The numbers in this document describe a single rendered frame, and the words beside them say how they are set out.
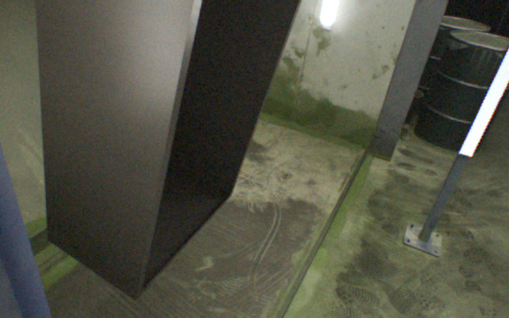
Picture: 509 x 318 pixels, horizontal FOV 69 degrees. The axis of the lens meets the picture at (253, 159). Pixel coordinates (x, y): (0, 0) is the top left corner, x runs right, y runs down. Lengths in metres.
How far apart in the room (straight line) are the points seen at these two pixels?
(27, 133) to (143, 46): 1.35
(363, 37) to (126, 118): 2.21
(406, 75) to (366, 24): 0.44
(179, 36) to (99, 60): 0.21
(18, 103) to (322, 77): 1.99
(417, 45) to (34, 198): 2.39
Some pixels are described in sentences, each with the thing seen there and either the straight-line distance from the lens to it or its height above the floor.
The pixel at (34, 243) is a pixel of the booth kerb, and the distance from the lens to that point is 1.98.
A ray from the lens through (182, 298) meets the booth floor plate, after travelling 1.75.
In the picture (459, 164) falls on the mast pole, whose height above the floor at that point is 0.54.
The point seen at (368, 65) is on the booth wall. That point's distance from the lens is 2.84.
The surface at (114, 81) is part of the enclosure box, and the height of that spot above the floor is 1.14.
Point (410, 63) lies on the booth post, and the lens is 2.80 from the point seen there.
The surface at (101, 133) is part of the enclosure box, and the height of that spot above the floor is 1.01.
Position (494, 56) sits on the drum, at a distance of 3.27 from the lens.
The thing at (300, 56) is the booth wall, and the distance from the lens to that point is 2.97.
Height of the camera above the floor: 1.44
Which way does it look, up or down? 32 degrees down
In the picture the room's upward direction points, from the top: 7 degrees clockwise
